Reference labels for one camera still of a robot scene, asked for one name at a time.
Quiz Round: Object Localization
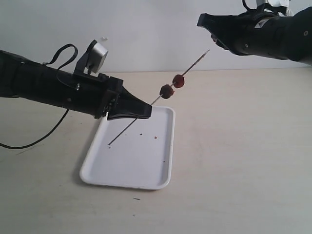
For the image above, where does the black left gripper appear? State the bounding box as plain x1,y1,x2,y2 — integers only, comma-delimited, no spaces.
57,70,153,121

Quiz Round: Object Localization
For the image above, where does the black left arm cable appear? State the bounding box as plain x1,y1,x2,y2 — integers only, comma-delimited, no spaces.
0,43,79,149

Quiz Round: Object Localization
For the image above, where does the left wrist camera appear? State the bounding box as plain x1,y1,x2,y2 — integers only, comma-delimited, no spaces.
74,39,109,76

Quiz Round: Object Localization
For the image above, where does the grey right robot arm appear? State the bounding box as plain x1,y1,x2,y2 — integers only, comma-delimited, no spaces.
197,0,312,65

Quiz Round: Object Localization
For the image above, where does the dark red fruit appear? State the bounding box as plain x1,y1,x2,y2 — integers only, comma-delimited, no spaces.
159,84,174,99

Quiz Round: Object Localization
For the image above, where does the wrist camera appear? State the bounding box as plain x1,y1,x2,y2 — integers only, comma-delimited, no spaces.
256,0,293,16
74,39,109,76

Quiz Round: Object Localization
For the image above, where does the thin wooden skewer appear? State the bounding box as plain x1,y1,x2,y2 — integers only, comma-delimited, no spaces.
108,49,211,146

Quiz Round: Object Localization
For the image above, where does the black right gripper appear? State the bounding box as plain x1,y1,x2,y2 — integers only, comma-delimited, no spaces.
197,11,260,56

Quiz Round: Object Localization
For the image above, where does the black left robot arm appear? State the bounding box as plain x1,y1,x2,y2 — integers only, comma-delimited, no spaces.
0,51,152,120

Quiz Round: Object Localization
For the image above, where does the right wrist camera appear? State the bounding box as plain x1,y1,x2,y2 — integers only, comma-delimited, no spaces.
256,0,293,16

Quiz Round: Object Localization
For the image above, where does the white rectangular plastic tray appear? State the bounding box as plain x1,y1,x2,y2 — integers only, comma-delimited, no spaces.
79,106,176,190

